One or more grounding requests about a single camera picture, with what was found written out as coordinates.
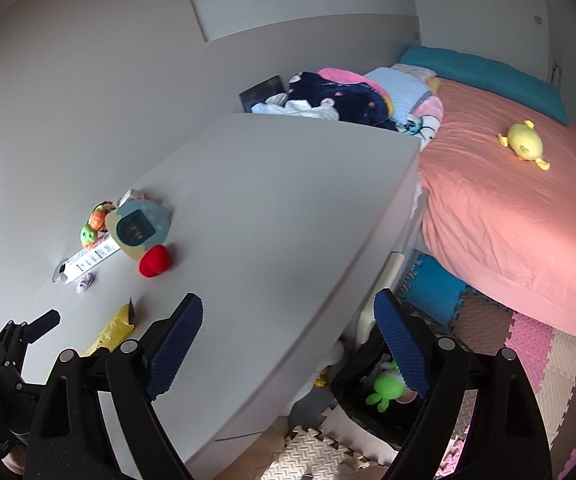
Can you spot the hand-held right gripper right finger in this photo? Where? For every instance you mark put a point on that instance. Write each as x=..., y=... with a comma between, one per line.
x=402, y=345

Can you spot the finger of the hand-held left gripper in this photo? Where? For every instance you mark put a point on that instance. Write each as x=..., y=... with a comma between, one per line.
x=35, y=323

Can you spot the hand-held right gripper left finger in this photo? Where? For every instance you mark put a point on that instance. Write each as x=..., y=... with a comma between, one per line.
x=175, y=345

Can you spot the yellow snack wrapper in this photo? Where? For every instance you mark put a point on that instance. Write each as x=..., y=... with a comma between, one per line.
x=110, y=332

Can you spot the black trash bin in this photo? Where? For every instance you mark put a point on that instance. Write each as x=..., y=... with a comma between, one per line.
x=368, y=410

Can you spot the green plush toy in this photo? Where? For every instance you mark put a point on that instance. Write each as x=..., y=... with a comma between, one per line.
x=385, y=387

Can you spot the blue foam floor mat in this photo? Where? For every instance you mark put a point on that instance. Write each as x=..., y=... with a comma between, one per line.
x=433, y=295

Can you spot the small clear plastic piece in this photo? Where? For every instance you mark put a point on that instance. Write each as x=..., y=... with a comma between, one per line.
x=85, y=284

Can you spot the brown foam floor mat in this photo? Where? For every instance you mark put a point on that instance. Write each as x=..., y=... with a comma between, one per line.
x=483, y=320

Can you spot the white printed strip packet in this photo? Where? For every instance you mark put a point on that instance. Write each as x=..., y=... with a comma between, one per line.
x=90, y=259

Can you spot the orange toy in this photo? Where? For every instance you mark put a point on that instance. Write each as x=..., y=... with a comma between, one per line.
x=98, y=217

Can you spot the blue and beige toy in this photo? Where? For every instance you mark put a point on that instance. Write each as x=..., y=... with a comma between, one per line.
x=135, y=227

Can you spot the pink foam floor mat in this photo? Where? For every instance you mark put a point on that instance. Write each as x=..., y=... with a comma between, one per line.
x=535, y=350

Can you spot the beige foam floor mat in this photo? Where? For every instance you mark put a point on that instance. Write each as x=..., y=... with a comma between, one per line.
x=308, y=455

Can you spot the grey desk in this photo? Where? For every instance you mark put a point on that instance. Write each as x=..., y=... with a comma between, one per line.
x=278, y=220

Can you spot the pink bed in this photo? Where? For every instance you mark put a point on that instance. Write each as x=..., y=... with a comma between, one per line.
x=508, y=200

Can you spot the white cartoon print cloth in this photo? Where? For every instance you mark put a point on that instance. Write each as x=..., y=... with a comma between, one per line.
x=425, y=120

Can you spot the yellow plush toy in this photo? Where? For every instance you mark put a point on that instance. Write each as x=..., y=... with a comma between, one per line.
x=523, y=142

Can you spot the navy printed blanket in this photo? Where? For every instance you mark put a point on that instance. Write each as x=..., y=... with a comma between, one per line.
x=338, y=100

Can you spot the light blue blanket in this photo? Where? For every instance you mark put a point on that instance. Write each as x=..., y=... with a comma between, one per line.
x=400, y=87

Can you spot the white crumpled garment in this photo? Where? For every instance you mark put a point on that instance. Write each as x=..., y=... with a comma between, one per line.
x=293, y=107

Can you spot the pink plush cushion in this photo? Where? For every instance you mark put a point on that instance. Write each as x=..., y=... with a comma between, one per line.
x=340, y=75

